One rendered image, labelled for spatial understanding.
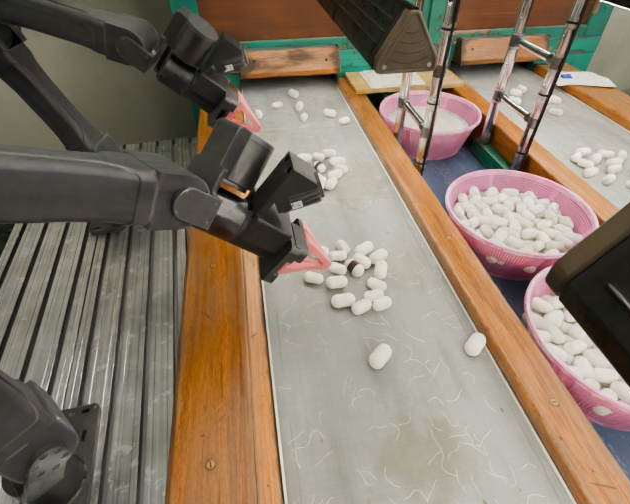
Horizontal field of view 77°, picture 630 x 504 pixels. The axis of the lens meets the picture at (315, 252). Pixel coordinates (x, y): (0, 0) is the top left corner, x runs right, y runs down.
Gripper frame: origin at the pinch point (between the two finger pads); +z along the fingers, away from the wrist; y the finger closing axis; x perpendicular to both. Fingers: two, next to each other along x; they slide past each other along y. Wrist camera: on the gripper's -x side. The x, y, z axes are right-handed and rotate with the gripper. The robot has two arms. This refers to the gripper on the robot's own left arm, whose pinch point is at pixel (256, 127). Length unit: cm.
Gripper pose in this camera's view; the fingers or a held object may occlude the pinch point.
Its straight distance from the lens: 84.5
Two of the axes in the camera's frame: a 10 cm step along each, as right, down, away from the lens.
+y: -1.7, -6.7, 7.2
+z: 7.5, 3.9, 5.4
